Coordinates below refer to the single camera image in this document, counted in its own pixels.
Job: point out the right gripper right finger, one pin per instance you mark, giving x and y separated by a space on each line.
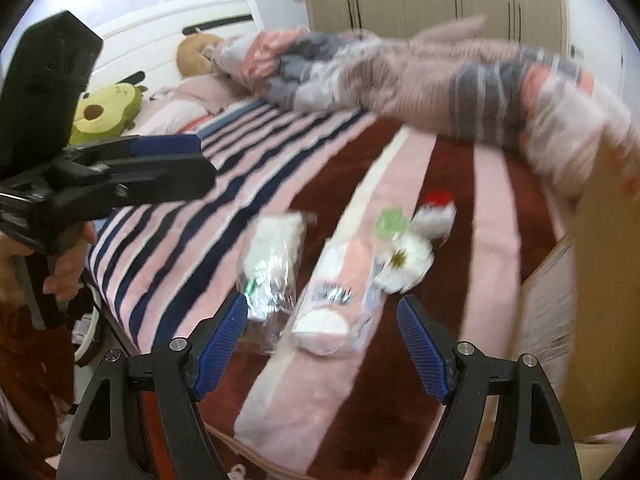
431 348

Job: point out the packaged pink white socks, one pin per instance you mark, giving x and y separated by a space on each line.
335 314

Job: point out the green avocado plush toy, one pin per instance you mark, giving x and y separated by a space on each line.
106 113

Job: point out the green hair accessory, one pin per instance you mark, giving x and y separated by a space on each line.
391 223

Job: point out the striped plush bed blanket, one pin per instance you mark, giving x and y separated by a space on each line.
361 414

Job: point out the left black tracker box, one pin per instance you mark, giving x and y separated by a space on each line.
51 66

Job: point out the pink pillow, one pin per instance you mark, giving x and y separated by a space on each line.
170 110

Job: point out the white bed headboard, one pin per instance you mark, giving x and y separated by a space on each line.
141 47

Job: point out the brown plush toy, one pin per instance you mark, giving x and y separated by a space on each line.
195 54

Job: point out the pink grey striped duvet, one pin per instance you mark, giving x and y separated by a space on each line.
448 79

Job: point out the plastic bag with green item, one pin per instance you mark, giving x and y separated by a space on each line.
267 273

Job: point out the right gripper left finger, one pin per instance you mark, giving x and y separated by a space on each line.
213 342

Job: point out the left red sleeve forearm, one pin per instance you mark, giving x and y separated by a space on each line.
37 390

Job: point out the white flower plush clip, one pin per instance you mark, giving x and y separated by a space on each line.
406 264

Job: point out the person's left hand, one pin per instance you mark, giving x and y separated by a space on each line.
62 282

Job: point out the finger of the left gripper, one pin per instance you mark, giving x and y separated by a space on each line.
158 179
126 147

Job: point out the white plush with red bow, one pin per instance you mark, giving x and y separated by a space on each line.
434 218

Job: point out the brown cardboard box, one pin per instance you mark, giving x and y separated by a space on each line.
580 308

